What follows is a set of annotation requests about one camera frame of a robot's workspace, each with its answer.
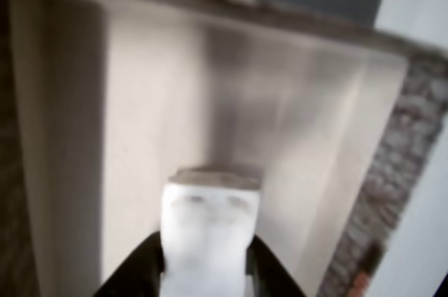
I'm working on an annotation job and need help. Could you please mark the patterned open cardboard box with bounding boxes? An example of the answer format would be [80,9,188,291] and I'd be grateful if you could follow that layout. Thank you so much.
[0,0,448,297]

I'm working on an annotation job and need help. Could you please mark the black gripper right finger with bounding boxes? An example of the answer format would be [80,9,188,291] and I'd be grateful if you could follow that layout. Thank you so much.
[246,236,306,297]

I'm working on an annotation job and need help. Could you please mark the white rectangular block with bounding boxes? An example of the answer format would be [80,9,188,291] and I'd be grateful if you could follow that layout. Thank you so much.
[160,165,263,297]

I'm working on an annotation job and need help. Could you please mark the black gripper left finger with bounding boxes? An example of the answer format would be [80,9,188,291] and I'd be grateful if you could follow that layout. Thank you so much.
[92,231,166,297]

